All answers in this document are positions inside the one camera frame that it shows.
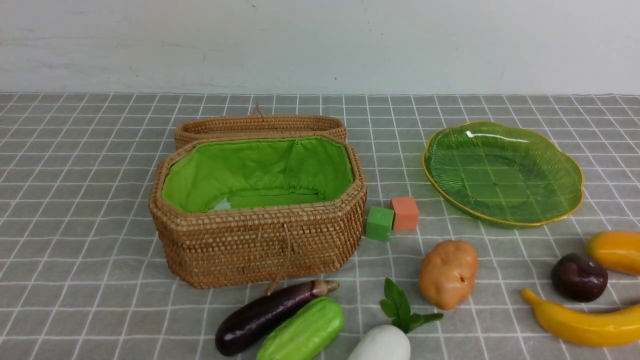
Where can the green toy cucumber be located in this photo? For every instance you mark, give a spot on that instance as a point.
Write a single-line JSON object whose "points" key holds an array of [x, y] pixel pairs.
{"points": [[306, 334]]}

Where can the orange brown toy potato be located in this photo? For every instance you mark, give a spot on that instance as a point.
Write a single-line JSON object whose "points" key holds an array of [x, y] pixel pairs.
{"points": [[448, 274]]}

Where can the purple toy eggplant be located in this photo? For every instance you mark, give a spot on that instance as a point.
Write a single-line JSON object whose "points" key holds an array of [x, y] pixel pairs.
{"points": [[251, 322]]}

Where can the white toy radish green leaves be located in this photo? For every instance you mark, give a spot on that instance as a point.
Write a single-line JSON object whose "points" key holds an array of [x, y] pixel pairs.
{"points": [[390, 342]]}

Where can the dark purple toy plum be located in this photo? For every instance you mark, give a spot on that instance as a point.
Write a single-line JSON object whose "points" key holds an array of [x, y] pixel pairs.
{"points": [[579, 278]]}

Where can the orange yellow toy mango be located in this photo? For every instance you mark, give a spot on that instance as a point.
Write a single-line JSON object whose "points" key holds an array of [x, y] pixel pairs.
{"points": [[616, 250]]}

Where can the yellow toy banana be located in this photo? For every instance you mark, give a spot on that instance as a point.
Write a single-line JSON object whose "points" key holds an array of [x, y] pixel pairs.
{"points": [[618, 328]]}

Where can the woven wicker basket green lining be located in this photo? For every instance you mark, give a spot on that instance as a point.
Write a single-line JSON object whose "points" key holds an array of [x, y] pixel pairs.
{"points": [[240, 210]]}

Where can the green foam cube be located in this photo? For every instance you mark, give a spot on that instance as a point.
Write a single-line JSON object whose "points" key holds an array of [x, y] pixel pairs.
{"points": [[379, 224]]}

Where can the orange foam cube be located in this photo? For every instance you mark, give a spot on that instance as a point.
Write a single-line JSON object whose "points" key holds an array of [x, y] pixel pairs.
{"points": [[406, 213]]}

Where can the green glass leaf plate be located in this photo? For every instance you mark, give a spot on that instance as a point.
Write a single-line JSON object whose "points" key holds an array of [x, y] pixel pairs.
{"points": [[502, 175]]}

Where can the grey checked tablecloth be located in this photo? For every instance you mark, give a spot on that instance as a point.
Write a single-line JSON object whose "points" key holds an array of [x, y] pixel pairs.
{"points": [[83, 275]]}

